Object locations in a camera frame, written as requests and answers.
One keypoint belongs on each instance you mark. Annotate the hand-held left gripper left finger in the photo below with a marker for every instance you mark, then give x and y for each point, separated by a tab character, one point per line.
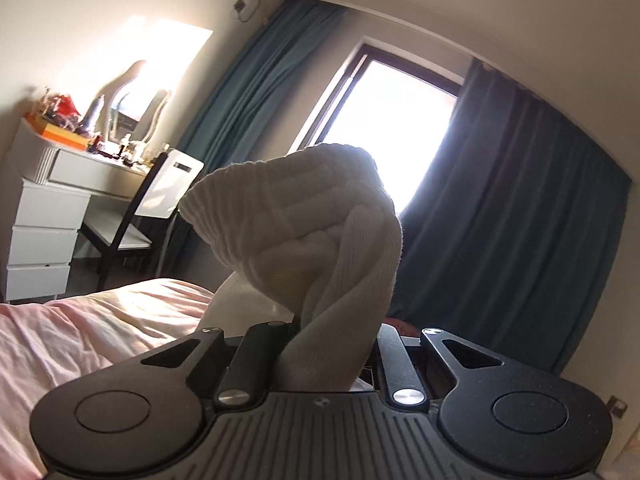
260	355

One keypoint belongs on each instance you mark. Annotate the wall socket with plug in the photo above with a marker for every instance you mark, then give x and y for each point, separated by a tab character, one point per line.
241	5

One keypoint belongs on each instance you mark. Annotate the row of small cosmetics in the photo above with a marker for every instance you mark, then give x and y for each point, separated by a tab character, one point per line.
122	150

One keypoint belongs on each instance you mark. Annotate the bed with pink sheet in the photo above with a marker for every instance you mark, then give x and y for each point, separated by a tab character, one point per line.
75	330

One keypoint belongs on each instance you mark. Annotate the narrow teal curtain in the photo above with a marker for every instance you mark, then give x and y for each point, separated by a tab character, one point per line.
240	85

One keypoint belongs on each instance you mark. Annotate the red ornament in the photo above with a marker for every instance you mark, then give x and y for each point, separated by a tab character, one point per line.
62	105

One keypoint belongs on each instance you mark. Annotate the grey bottle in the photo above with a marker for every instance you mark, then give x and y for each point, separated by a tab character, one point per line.
95	112

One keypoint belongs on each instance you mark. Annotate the white framed table mirror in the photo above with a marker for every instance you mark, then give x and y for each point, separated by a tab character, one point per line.
131	110

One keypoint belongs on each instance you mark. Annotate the metal wall switch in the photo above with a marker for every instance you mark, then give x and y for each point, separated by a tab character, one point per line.
617	405

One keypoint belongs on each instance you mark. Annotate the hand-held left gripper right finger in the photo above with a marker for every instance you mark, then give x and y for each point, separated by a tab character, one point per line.
395	360

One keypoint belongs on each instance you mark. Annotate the wide teal curtain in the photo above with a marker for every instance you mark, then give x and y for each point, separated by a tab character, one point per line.
500	210

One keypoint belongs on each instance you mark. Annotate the cream garment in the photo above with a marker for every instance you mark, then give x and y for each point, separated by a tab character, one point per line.
310	220

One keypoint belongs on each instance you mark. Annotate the white dressing table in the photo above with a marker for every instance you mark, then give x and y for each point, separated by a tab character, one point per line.
45	210

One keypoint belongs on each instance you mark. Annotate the orange box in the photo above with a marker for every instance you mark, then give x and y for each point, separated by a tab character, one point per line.
55	132

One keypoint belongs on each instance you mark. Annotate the white and black chair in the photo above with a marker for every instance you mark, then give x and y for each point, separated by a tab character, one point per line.
170	180

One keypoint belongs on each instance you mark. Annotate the window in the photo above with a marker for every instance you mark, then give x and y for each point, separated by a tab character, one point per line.
380	110

